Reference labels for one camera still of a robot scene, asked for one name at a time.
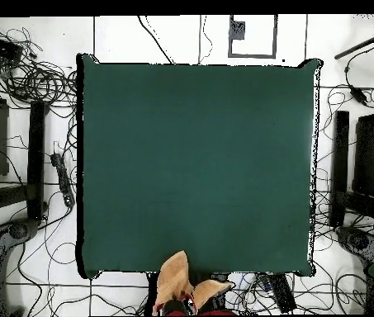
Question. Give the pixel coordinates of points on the grey square floor frame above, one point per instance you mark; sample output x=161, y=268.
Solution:
x=230, y=49

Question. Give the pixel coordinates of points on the black power strip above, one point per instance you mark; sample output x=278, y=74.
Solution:
x=63, y=178
x=282, y=292

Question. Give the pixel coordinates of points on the grey pedestal leg with caster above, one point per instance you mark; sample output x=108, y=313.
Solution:
x=360, y=241
x=18, y=231

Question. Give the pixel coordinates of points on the black electronics box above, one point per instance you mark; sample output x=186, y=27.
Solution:
x=0, y=48

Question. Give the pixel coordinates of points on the black metal frame stand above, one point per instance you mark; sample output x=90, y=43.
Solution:
x=340, y=165
x=36, y=158

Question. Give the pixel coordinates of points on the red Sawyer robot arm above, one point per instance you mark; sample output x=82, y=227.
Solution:
x=173, y=307

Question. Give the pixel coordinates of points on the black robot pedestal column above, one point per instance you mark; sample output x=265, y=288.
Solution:
x=150, y=297

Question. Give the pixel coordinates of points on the dark green table cloth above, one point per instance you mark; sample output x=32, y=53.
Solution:
x=239, y=132

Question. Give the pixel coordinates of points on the tan terry towel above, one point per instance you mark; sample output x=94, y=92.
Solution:
x=173, y=277

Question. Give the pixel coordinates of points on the dark grey square plate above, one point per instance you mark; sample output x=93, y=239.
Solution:
x=237, y=30

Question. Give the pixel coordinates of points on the black tripod pole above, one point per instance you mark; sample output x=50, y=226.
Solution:
x=358, y=48

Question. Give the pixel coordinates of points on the black power adapter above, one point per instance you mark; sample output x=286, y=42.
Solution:
x=358, y=94

